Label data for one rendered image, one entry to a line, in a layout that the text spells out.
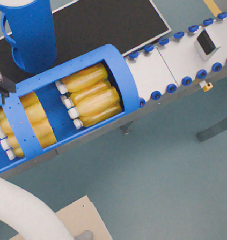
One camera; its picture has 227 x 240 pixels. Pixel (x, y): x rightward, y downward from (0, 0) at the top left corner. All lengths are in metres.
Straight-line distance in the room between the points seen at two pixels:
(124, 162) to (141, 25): 0.93
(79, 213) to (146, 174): 1.17
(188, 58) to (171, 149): 0.98
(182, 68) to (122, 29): 0.97
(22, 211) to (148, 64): 1.22
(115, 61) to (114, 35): 1.24
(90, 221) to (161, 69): 0.73
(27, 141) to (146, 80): 0.63
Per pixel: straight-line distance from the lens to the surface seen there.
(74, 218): 1.48
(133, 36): 2.66
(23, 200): 0.65
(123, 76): 1.40
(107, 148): 2.58
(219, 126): 2.32
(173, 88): 1.70
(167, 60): 1.78
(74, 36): 2.63
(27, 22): 1.88
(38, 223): 0.65
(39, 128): 1.44
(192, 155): 2.68
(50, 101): 1.63
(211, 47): 1.69
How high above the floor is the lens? 2.54
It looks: 75 degrees down
